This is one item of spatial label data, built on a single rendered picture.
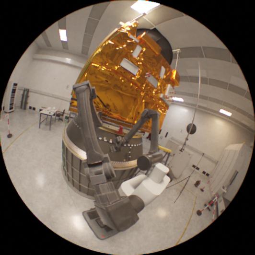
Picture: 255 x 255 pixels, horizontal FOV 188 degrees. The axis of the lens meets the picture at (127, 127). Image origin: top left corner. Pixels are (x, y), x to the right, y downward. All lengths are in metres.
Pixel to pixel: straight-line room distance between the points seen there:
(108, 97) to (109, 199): 1.00
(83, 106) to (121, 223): 0.39
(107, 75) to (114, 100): 0.35
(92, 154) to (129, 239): 1.99
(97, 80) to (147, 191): 1.09
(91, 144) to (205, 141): 8.09
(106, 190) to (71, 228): 1.75
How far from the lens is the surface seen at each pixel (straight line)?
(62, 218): 1.99
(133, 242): 2.13
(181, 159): 4.18
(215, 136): 8.35
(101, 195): 0.27
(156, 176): 0.37
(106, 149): 1.17
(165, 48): 2.65
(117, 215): 0.26
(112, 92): 1.06
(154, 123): 0.62
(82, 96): 0.32
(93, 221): 1.69
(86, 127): 0.28
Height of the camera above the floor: 1.94
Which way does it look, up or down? 8 degrees down
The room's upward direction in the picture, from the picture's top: 21 degrees clockwise
